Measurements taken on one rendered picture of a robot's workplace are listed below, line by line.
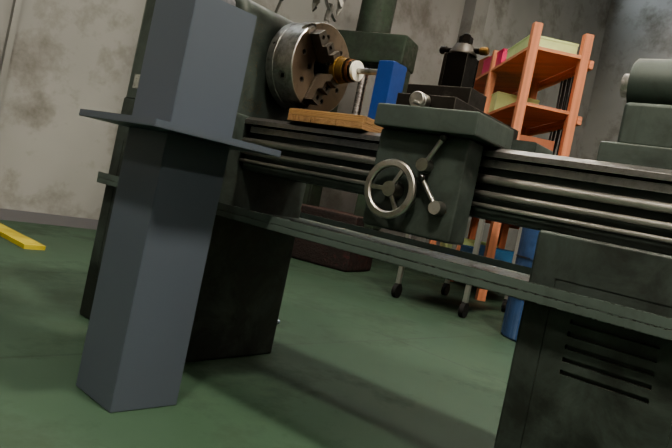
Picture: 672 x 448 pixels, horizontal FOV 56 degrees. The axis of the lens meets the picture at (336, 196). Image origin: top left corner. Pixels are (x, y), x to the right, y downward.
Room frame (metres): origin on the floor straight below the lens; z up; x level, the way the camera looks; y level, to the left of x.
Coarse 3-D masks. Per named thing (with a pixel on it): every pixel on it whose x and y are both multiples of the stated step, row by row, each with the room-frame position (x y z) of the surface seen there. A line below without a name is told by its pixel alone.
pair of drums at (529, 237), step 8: (528, 232) 3.98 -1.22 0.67; (536, 232) 3.91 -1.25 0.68; (520, 240) 4.08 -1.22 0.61; (528, 240) 3.96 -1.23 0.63; (536, 240) 3.90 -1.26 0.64; (520, 248) 4.04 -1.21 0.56; (528, 248) 3.95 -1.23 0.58; (520, 256) 4.00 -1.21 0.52; (528, 256) 3.93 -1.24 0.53; (520, 264) 3.99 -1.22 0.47; (528, 264) 3.92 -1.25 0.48; (512, 304) 3.99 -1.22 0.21; (520, 304) 3.92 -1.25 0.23; (512, 312) 3.97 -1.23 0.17; (520, 312) 3.91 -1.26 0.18; (504, 320) 4.06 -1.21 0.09; (512, 320) 3.95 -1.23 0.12; (504, 328) 4.03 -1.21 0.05; (512, 328) 3.94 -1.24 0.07; (512, 336) 3.93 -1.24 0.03
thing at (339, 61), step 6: (336, 60) 2.14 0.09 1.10; (342, 60) 2.13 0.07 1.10; (348, 60) 2.12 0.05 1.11; (354, 60) 2.12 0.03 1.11; (330, 66) 2.16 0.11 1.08; (336, 66) 2.13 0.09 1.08; (342, 66) 2.12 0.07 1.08; (348, 66) 2.11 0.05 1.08; (330, 72) 2.16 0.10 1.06; (336, 72) 2.13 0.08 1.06; (342, 72) 2.13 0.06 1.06; (348, 72) 2.11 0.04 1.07; (336, 78) 2.15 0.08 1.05; (342, 78) 2.13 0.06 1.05; (348, 78) 2.12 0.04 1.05
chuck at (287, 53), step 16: (288, 32) 2.16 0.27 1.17; (304, 32) 2.12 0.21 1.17; (336, 32) 2.25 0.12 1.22; (288, 48) 2.12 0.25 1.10; (304, 48) 2.13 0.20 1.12; (336, 48) 2.26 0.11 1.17; (288, 64) 2.11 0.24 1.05; (304, 64) 2.15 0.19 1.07; (320, 64) 2.28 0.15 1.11; (288, 80) 2.13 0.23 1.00; (304, 80) 2.16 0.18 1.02; (288, 96) 2.17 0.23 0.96; (336, 96) 2.31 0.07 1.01
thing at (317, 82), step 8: (312, 80) 2.19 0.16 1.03; (320, 80) 2.17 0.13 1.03; (328, 80) 2.15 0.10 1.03; (312, 88) 2.17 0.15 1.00; (320, 88) 2.15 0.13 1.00; (328, 88) 2.17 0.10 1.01; (304, 96) 2.17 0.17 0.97; (312, 96) 2.15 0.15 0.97; (320, 96) 2.18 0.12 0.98; (304, 104) 2.18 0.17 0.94; (312, 104) 2.19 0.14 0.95
